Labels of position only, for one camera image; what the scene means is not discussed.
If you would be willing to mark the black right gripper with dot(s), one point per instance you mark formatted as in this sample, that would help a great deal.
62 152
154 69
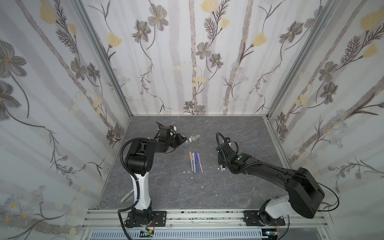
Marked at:
222 157

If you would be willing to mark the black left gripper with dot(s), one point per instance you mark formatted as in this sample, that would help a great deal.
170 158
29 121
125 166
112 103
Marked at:
178 136

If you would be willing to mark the purple capped pink pen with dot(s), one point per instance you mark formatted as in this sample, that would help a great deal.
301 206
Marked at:
200 163

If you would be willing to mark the dark blue pen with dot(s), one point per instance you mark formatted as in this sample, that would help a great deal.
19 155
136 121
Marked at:
196 163

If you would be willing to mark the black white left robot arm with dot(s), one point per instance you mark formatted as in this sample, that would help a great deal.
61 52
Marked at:
137 157

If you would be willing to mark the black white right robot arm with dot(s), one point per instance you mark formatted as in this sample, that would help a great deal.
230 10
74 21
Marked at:
304 194

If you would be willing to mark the lilac pen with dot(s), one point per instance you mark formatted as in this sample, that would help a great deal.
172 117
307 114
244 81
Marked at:
194 162

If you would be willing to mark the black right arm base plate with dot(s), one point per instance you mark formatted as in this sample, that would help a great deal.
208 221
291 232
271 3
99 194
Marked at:
262 219

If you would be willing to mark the white slotted cable duct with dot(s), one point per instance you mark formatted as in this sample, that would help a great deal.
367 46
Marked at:
198 234

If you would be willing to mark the aluminium front rail frame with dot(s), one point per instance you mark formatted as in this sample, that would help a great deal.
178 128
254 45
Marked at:
105 225

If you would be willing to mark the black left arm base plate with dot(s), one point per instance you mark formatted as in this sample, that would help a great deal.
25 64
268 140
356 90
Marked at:
156 218

